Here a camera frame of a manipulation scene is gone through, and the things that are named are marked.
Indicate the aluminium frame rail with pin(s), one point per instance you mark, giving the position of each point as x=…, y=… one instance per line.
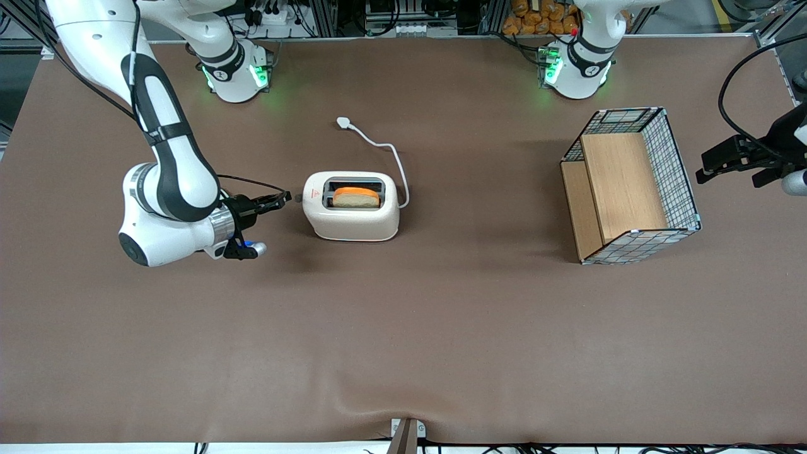
x=778, y=28
x=25, y=19

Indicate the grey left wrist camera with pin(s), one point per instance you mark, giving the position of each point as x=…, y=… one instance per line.
x=795, y=183

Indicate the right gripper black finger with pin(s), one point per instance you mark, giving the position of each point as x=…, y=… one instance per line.
x=274, y=199
x=268, y=209

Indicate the white two-slot toaster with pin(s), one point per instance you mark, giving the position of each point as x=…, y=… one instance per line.
x=353, y=224

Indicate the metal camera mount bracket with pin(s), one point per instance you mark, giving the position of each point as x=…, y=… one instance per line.
x=406, y=438

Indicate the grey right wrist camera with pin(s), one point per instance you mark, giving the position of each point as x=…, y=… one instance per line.
x=249, y=250

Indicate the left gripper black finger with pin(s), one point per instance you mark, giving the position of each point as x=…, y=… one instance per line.
x=734, y=154
x=770, y=175

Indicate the pile of orange bread rolls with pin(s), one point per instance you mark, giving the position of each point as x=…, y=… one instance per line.
x=529, y=19

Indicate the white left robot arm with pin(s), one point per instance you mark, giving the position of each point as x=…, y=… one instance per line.
x=577, y=75

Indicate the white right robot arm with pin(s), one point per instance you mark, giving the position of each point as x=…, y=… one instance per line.
x=94, y=38

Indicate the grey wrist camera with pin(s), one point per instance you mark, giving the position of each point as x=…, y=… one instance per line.
x=795, y=183
x=249, y=250

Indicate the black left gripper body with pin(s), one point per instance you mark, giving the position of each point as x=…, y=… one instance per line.
x=783, y=140

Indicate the orange-crust toast slice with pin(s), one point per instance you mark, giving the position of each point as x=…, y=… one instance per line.
x=356, y=198

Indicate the brown table mat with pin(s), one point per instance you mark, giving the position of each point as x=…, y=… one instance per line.
x=441, y=328

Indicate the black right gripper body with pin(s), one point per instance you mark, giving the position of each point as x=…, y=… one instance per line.
x=243, y=210

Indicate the white power strip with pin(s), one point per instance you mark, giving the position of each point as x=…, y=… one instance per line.
x=274, y=17

